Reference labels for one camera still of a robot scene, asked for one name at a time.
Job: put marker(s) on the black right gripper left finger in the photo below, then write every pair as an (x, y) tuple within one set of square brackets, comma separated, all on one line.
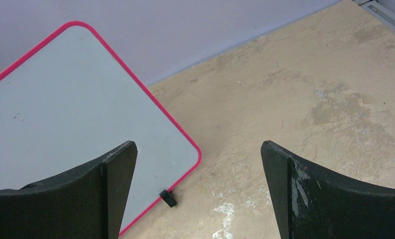
[(85, 202)]

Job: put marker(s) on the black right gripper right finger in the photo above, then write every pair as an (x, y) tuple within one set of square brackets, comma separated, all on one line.
[(314, 202)]

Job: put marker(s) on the pink framed whiteboard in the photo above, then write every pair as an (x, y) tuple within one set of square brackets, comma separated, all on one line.
[(71, 99)]

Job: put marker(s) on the aluminium frame rail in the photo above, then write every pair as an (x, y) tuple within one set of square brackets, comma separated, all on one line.
[(383, 10)]

